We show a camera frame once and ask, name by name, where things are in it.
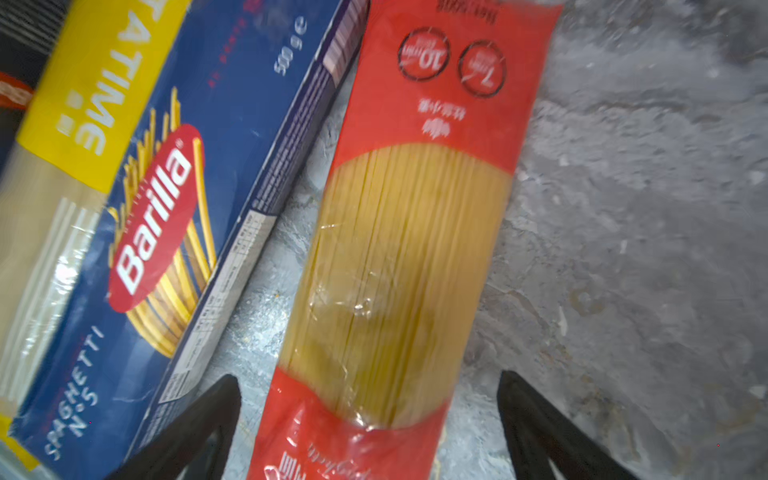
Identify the blue Barilla spaghetti box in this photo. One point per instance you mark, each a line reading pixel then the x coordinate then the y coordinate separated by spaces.
pixel 231 119

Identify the yellow Pastati spaghetti bag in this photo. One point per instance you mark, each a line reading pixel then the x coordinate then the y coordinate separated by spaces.
pixel 77 76

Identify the red spaghetti bag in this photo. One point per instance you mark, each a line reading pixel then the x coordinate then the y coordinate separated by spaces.
pixel 411 212

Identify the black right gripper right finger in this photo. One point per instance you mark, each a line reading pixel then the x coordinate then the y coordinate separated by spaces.
pixel 541 440

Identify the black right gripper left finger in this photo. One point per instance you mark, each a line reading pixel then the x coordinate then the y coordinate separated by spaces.
pixel 196 444

